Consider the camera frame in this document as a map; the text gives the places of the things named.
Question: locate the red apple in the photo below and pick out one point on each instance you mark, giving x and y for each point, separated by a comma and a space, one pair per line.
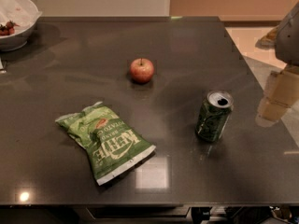
141, 70

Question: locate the green soda can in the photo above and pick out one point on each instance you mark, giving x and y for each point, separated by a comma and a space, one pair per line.
213, 115

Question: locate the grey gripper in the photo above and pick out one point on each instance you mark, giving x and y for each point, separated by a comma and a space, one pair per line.
288, 41

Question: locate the red strawberries in bowl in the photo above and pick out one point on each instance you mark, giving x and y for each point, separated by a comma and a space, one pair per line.
8, 28

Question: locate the white napkin in bowl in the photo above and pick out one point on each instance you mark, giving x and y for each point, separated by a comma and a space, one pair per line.
23, 12

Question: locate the white bowl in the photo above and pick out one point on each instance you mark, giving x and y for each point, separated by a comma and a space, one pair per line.
18, 39

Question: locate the green jalapeno chip bag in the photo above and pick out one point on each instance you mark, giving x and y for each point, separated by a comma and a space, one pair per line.
113, 147

